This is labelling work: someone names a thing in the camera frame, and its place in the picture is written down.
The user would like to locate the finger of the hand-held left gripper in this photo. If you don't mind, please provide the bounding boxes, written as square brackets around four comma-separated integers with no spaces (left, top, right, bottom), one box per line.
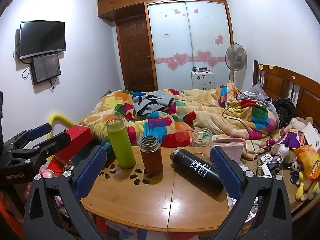
[9,131,71,166]
[4,122,52,153]

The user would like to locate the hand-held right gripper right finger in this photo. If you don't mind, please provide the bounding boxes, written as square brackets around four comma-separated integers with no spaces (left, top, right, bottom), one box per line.
[207,145,293,240]

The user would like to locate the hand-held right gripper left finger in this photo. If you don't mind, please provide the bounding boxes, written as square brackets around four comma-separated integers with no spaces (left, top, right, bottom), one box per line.
[24,146,108,240]

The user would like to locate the black cup with white print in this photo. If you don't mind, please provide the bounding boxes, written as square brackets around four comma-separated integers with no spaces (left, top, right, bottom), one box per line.
[171,148,232,196]

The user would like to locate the teal cup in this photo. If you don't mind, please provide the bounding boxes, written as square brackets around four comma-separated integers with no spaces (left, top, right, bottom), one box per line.
[99,140,116,163]

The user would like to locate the green cup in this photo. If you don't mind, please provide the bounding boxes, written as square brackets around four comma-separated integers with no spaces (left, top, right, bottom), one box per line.
[106,117,137,169]

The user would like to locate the brown cup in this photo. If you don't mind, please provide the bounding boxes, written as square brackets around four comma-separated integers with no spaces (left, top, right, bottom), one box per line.
[139,135,163,175]

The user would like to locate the red box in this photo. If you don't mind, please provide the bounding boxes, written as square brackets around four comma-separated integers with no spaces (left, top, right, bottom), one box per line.
[54,126,93,165]

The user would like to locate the yellow foam tube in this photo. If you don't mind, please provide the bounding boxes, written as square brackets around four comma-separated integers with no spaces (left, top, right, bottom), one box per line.
[49,113,75,130]

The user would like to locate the pink case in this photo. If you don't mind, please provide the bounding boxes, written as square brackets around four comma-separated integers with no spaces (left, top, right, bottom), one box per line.
[212,137,247,159]

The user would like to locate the clear glass jar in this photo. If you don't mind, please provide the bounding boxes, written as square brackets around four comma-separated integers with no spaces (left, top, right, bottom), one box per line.
[191,127,213,161]

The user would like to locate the white power strip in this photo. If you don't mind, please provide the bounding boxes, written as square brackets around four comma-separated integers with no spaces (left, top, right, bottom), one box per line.
[260,152,275,166]

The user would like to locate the white bottle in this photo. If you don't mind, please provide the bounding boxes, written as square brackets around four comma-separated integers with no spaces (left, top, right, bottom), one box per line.
[277,142,290,158]

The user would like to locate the small black monitor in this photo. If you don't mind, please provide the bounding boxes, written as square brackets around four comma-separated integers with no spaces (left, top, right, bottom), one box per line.
[31,53,62,85]

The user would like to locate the purple cloth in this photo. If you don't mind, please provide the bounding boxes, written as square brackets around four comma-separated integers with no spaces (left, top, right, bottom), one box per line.
[282,130,304,148]

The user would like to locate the colourful patchwork blanket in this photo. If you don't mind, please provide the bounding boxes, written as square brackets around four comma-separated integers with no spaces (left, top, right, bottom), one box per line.
[80,81,280,159]

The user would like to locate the yellow plush toy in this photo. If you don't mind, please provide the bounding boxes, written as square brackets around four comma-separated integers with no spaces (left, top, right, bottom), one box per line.
[290,160,319,200]

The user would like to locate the orange snack bag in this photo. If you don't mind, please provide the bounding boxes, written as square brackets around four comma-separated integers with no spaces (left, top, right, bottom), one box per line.
[293,145,320,182]

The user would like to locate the grey pillow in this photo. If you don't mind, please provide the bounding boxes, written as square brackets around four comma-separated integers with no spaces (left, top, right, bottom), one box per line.
[236,82,275,103]

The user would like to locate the black clothing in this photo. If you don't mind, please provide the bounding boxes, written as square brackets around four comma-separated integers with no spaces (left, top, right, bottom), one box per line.
[274,98,295,128]

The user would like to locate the beige plush toy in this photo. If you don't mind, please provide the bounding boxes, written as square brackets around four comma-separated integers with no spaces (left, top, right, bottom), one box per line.
[290,117,308,130]

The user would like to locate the grey garment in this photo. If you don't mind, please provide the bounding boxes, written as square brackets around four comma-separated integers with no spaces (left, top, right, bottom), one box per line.
[132,90,177,117]

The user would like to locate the white box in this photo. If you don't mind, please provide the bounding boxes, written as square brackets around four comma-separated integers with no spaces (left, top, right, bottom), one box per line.
[302,122,320,147]

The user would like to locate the wooden headboard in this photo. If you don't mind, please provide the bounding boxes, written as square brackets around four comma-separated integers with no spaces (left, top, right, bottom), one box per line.
[253,60,320,128]

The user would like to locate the brown wooden door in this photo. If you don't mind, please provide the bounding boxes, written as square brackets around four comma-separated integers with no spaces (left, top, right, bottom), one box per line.
[115,17,155,92]

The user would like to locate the standing fan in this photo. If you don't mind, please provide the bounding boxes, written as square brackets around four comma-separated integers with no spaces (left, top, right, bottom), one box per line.
[225,43,248,83]

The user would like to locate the wooden overhead cabinet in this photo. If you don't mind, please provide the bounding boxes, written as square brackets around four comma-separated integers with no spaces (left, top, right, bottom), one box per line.
[97,0,227,20]

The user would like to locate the frosted sliding wardrobe doors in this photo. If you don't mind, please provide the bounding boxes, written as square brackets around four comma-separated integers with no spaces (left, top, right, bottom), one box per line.
[146,0,234,90]

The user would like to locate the black cable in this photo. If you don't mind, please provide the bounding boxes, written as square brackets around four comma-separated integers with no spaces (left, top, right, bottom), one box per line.
[222,99,253,140]

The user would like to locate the wall-mounted black television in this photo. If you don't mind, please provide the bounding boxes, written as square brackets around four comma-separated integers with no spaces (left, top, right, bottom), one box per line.
[19,21,67,59]

